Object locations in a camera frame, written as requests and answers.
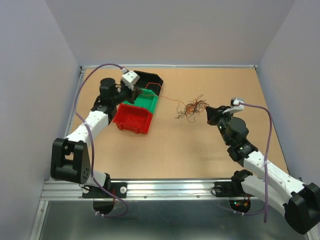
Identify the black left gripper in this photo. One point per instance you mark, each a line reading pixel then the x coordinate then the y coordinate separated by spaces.
pixel 133 94

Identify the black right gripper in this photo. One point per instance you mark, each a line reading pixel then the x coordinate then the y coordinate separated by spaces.
pixel 217 112

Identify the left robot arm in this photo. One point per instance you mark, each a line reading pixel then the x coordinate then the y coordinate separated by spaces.
pixel 70 158

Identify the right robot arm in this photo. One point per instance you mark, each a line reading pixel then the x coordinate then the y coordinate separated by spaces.
pixel 296 201

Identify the green plastic bin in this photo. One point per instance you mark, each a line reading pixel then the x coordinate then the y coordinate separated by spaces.
pixel 147 100

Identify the black plastic bin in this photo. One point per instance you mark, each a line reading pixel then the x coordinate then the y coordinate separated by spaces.
pixel 150 81

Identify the red plastic bin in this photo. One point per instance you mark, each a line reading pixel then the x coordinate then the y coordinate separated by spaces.
pixel 133 118

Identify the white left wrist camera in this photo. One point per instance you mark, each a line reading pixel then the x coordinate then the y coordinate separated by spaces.
pixel 130 78

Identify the aluminium mounting rail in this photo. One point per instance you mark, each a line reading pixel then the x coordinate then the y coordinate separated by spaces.
pixel 148 190

